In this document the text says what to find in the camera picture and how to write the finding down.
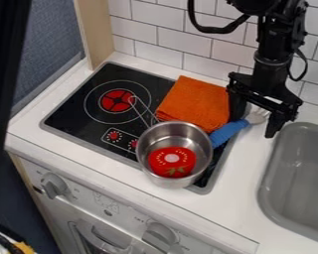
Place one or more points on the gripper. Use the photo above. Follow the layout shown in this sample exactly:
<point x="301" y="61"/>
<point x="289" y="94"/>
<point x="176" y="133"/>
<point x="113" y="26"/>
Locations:
<point x="269" y="88"/>

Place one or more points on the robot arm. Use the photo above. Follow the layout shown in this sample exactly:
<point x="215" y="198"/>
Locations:
<point x="276" y="36"/>

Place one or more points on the blue fork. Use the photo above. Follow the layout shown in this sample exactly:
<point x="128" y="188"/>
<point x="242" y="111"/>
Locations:
<point x="233" y="127"/>

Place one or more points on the orange cloth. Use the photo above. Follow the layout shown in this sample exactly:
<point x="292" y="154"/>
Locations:
<point x="195" y="102"/>

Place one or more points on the toy sink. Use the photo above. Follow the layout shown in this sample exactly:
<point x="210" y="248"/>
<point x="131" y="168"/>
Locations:
<point x="296" y="182"/>

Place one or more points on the silver pot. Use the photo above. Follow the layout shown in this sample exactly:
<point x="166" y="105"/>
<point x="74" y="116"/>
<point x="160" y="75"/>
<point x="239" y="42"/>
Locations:
<point x="174" y="148"/>

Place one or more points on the red toy tomato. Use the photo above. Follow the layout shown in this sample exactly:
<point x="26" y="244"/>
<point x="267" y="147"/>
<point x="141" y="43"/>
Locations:
<point x="172" y="162"/>

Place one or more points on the toy stove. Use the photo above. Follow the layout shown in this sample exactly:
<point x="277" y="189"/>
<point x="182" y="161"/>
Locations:
<point x="108" y="112"/>

